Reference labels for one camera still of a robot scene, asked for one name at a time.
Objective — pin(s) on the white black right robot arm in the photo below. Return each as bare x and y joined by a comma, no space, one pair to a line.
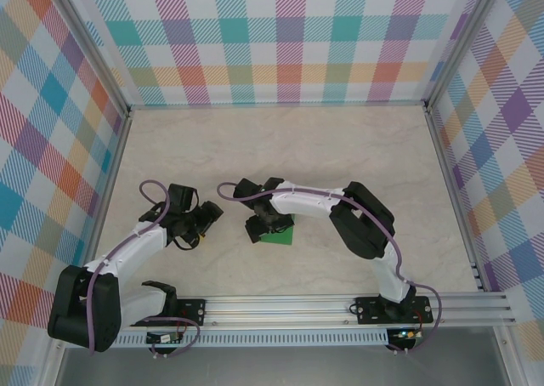
361,224

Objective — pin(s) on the grey metal panel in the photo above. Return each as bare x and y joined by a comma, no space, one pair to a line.
276,367

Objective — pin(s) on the aluminium frame bar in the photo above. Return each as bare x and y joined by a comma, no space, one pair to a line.
105,199
276,105
443,156

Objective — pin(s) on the aluminium frame post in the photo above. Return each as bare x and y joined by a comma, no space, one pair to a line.
457,41
98,50
510,356
53,360

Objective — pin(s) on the aluminium mounting rail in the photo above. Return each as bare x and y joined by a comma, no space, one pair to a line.
276,311

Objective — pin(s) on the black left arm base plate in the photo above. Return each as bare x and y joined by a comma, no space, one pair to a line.
193,313

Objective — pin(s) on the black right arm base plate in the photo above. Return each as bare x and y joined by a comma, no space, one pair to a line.
369,313

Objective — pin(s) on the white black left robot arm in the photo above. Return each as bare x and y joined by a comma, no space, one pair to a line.
127,250

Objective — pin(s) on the green paper sheet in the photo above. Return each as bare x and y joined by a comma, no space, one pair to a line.
282,238

